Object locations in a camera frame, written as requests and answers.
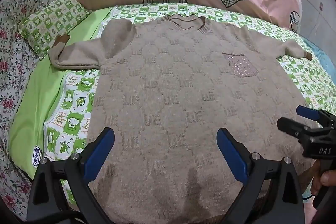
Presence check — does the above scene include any person's right hand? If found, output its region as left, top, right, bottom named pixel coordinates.
left=310, top=160, right=336, bottom=196

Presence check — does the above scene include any green checked bed sheet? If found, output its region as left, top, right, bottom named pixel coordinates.
left=8, top=2, right=336, bottom=214

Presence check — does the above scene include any light blue cloth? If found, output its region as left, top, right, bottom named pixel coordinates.
left=302, top=38, right=336, bottom=75

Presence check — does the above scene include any green checked pillow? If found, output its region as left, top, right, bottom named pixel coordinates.
left=20, top=0, right=92, bottom=60

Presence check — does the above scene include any beige knit sweater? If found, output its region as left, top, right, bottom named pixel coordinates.
left=50, top=15, right=315, bottom=224

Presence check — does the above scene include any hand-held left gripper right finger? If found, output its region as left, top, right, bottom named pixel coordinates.
left=217, top=128, right=305, bottom=224

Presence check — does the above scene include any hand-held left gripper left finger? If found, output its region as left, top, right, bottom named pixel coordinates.
left=27, top=127, right=116, bottom=224

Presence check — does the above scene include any floral quilt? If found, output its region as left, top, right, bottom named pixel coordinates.
left=0, top=0, right=79, bottom=222

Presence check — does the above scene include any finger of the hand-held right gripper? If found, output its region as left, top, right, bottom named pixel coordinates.
left=296, top=106, right=336, bottom=128
left=277, top=117, right=311, bottom=139

